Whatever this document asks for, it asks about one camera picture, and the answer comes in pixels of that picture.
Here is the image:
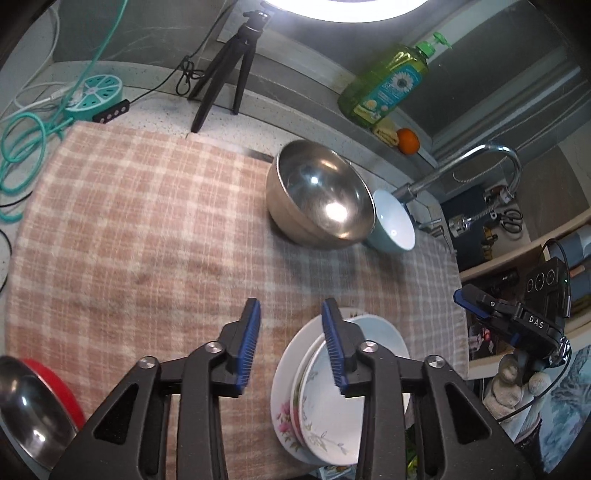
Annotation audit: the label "white plate gold leaf pattern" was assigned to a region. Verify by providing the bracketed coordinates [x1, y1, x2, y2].
[298, 314, 412, 466]

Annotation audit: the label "red steel-lined bowl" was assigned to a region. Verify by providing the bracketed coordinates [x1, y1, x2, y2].
[1, 355, 85, 479]

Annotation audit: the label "light blue ceramic bowl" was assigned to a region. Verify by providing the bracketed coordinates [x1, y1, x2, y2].
[365, 189, 416, 254]

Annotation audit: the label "floral deep plate pink flowers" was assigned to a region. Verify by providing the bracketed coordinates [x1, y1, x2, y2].
[269, 307, 371, 466]

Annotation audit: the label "large stainless steel bowl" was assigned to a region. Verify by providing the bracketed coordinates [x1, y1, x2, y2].
[266, 140, 376, 250]

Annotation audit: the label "floral deep plate red roses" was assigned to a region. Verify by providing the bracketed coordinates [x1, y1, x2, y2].
[290, 335, 325, 446]

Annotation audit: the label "chrome kitchen faucet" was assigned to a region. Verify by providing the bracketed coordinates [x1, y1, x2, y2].
[392, 143, 523, 239]

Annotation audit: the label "gloved hand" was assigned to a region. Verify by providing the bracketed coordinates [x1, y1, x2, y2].
[483, 354, 551, 422]

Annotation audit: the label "black scissors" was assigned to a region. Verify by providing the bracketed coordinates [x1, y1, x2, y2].
[498, 208, 523, 235]

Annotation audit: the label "orange fruit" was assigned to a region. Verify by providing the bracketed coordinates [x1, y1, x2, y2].
[397, 128, 421, 155]

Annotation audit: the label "yellow sponge cloth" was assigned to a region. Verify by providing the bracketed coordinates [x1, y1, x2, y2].
[372, 118, 400, 148]

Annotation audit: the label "plaid checkered table cloth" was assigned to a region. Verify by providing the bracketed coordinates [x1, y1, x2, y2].
[5, 123, 468, 479]

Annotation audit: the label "green dish soap bottle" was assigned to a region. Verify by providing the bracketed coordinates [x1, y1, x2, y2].
[338, 32, 452, 129]

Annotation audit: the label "black usb hub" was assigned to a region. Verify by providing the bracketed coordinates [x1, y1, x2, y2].
[92, 99, 130, 124]

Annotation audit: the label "black mini tripod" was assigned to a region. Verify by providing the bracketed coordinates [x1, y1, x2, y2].
[187, 10, 270, 133]

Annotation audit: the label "teal round power strip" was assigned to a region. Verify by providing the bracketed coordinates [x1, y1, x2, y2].
[64, 74, 123, 121]

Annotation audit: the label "teal power cable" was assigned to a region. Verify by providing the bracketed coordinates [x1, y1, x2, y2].
[0, 0, 130, 223]

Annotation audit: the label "ring light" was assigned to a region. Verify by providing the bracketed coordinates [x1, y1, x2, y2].
[267, 0, 426, 23]

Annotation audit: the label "white power cable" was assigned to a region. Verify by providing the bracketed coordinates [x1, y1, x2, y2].
[0, 6, 84, 121]

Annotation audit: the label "black cable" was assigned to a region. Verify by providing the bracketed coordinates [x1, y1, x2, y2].
[124, 0, 242, 105]

